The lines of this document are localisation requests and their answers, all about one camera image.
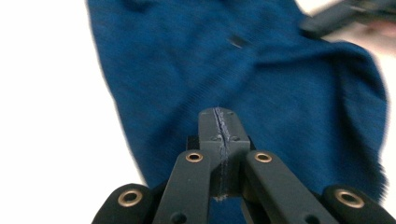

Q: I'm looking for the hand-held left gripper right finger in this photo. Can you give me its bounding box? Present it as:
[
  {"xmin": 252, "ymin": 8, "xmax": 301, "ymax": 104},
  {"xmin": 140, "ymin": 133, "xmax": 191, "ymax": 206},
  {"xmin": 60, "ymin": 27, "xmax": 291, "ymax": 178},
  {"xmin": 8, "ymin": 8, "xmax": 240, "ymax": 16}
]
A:
[{"xmin": 215, "ymin": 107, "xmax": 251, "ymax": 200}]

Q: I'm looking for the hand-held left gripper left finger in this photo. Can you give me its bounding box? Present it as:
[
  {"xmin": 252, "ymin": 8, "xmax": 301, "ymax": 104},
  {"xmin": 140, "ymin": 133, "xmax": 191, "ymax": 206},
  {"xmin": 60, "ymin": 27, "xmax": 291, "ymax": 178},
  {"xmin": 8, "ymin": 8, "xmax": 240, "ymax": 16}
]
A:
[{"xmin": 198, "ymin": 107, "xmax": 224, "ymax": 200}]

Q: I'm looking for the dark blue garment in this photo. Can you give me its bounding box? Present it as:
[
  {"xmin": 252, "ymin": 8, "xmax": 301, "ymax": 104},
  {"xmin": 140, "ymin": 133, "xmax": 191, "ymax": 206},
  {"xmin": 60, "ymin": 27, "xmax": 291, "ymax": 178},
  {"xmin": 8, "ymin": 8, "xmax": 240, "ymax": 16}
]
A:
[{"xmin": 86, "ymin": 0, "xmax": 389, "ymax": 224}]

